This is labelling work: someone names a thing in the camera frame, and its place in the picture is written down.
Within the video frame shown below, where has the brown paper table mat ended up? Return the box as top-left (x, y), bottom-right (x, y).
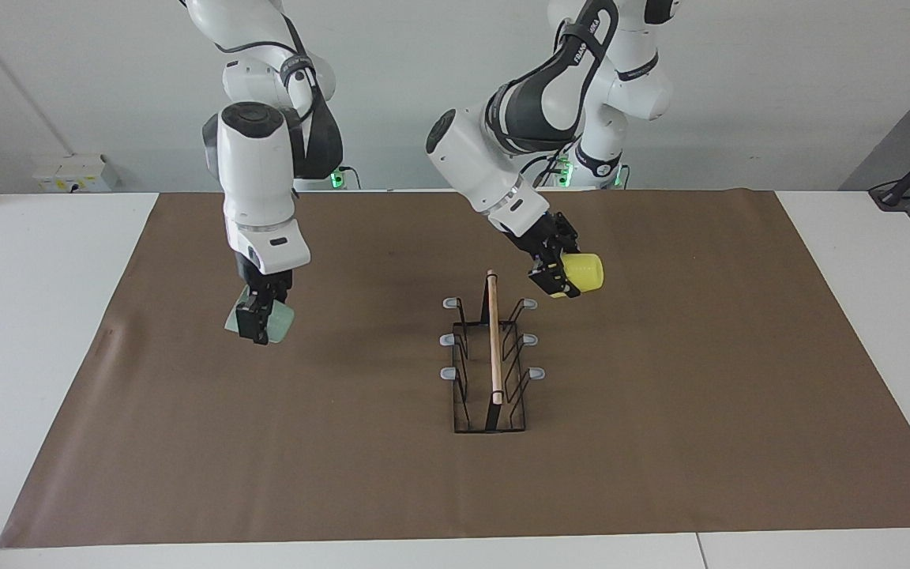
top-left (0, 188), bottom-right (910, 549)

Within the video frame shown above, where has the light green plastic cup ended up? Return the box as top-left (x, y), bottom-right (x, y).
top-left (224, 286), bottom-right (296, 343)

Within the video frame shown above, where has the black wire cup rack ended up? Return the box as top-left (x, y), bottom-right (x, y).
top-left (439, 269), bottom-right (547, 434)

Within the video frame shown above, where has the white power strip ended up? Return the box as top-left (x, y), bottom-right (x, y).
top-left (32, 153), bottom-right (118, 193)

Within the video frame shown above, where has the yellow plastic cup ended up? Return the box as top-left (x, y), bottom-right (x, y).
top-left (562, 253), bottom-right (604, 298)

